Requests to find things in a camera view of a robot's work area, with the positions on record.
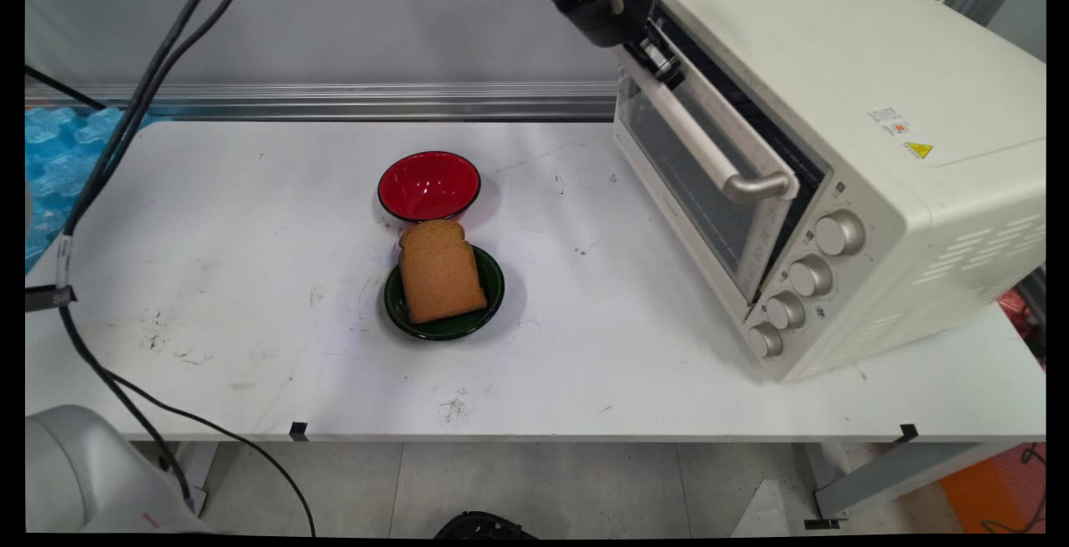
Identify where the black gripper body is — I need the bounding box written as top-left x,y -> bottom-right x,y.
541,0 -> 657,49

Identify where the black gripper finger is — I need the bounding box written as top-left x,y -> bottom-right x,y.
641,21 -> 687,90
620,36 -> 662,80

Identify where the oven glass door with handle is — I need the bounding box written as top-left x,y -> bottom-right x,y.
615,23 -> 803,306

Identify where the grey robot base link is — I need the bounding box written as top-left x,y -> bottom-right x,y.
25,403 -> 214,535

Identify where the cream toaster oven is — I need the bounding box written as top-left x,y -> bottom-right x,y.
612,0 -> 1046,383

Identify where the white label sticker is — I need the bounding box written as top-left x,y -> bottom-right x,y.
868,106 -> 914,138

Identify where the large silver oven knob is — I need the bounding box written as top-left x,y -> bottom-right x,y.
814,210 -> 868,257

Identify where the red bowl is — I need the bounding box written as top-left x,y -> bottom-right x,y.
377,150 -> 483,223

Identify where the dark green plate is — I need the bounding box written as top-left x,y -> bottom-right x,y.
384,245 -> 507,342

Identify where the small silver oven knob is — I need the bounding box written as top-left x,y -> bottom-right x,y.
747,322 -> 785,360

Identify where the brown toast slice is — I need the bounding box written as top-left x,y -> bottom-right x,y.
398,219 -> 489,325

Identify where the red object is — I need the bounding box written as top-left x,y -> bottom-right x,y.
997,289 -> 1038,341

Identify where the grey table leg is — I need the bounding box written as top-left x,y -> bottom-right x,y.
812,442 -> 1026,521

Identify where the black round floor object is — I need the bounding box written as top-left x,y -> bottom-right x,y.
433,510 -> 537,540

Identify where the orange floor mat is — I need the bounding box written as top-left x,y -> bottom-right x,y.
939,443 -> 1046,534

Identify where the blue bubble wrap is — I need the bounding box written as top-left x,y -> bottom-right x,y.
25,105 -> 153,271

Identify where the white table leg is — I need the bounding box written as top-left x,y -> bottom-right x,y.
171,442 -> 220,491

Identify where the aluminium rail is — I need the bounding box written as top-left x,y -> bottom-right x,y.
25,82 -> 620,123

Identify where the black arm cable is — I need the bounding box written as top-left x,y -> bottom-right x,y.
25,0 -> 251,514

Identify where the thin black cable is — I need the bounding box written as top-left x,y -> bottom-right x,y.
25,64 -> 108,111

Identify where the black floor cable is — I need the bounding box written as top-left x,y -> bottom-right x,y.
100,368 -> 318,536

